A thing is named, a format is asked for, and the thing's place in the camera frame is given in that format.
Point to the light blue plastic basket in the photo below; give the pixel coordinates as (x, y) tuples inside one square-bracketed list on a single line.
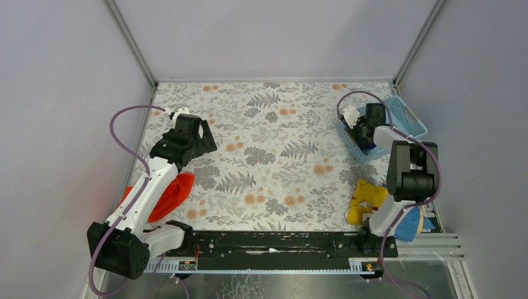
[(403, 119)]

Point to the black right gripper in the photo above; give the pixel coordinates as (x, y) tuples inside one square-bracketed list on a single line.
[(362, 131)]

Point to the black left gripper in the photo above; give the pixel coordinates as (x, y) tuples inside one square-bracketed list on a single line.
[(194, 134)]

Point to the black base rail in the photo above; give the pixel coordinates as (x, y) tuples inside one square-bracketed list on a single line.
[(294, 247)]

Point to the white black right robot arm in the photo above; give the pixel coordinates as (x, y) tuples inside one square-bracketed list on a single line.
[(413, 176)]

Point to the white slotted cable duct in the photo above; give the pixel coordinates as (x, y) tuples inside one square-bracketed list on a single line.
[(330, 266)]

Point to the yellow blue Pokemon towel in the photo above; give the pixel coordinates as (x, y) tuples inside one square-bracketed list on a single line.
[(366, 201)]

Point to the floral patterned table mat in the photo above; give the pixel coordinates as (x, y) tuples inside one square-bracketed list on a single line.
[(280, 162)]

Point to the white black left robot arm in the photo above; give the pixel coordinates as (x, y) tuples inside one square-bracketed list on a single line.
[(120, 245)]

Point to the orange towel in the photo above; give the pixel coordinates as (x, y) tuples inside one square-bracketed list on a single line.
[(173, 196)]

